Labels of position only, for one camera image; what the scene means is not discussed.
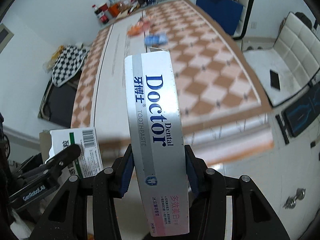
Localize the green white medicine box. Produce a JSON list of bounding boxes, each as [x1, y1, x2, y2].
[[39, 127, 103, 179]]

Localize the white pink toothpaste box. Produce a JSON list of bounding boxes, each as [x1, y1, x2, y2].
[[125, 50, 189, 237]]

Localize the blue wrapper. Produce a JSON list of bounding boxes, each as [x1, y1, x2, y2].
[[144, 33, 168, 46]]

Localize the orange snack wrapper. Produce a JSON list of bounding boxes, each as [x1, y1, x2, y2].
[[127, 20, 152, 37]]

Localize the metal dumbbell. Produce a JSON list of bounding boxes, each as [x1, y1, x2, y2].
[[283, 188, 306, 209]]

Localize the checkered tablecloth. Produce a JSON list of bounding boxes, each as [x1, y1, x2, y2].
[[71, 0, 274, 164]]

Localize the black white checkered cloth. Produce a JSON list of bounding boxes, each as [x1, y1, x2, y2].
[[52, 45, 89, 87]]

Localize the black phone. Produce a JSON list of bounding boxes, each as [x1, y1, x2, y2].
[[270, 70, 280, 90]]

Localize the cola bottle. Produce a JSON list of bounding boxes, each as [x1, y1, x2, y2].
[[92, 3, 109, 24]]

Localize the orange box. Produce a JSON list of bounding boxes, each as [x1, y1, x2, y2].
[[108, 2, 127, 18]]

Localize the white padded chair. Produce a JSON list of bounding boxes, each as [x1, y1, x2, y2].
[[243, 12, 319, 107]]

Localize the blue board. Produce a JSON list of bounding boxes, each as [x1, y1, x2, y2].
[[196, 0, 244, 36]]

